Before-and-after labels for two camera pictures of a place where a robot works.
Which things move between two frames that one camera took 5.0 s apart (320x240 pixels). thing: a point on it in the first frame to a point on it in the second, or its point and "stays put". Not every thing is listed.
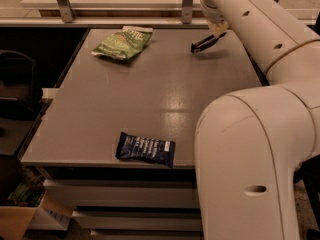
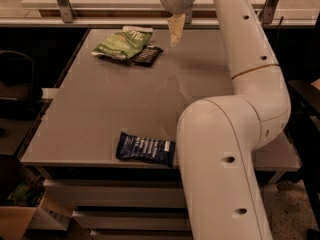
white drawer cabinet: [129, 203] stays put
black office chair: [18, 93] stays put
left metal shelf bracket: [64, 3] stays put
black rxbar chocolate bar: [201, 44] to [148, 55]
